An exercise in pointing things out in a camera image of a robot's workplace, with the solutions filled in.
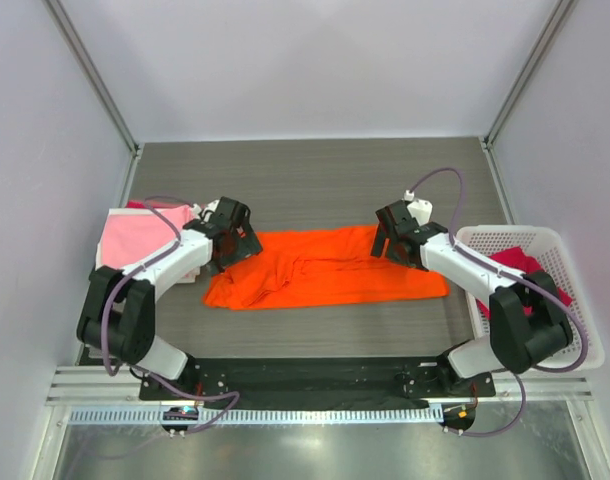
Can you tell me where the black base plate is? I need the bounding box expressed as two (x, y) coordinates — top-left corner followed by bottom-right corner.
(139, 356), (496, 429)

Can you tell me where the left aluminium frame post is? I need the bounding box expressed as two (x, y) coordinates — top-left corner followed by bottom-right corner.
(43, 0), (142, 157)

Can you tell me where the slotted cable duct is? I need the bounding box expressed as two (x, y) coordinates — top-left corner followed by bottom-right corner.
(68, 404), (443, 427)

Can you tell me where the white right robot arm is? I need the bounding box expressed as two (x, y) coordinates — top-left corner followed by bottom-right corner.
(371, 200), (573, 396)

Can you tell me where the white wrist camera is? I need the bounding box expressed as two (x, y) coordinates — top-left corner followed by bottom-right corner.
(191, 199), (219, 221)
(403, 190), (433, 226)

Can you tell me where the white folded t shirt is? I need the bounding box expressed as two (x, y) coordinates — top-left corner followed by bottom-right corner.
(97, 208), (210, 286)

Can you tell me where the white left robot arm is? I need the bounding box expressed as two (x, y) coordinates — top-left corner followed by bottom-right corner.
(77, 196), (262, 399)

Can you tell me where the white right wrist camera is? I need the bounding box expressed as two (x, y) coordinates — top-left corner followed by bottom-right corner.
(403, 190), (433, 226)

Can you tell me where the pink folded t shirt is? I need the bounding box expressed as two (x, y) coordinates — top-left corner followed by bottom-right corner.
(95, 208), (176, 268)

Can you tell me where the dusty rose folded t shirt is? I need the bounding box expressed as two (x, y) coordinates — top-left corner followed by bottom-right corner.
(125, 200), (151, 210)

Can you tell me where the white plastic basket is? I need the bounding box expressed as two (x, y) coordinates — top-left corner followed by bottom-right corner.
(454, 224), (605, 372)

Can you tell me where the orange t shirt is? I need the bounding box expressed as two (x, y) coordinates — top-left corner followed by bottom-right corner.
(203, 225), (450, 311)

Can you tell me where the magenta t shirt in basket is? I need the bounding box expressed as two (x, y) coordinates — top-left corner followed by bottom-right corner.
(476, 247), (574, 320)

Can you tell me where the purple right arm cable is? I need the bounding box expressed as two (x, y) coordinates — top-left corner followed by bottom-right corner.
(403, 167), (592, 439)

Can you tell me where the right aluminium frame post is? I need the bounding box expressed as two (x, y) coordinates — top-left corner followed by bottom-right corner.
(482, 0), (581, 146)

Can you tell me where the aluminium frame post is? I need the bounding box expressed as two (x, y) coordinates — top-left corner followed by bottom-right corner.
(482, 0), (581, 146)
(43, 0), (142, 157)

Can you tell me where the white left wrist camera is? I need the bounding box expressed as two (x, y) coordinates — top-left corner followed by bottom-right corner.
(191, 199), (219, 221)

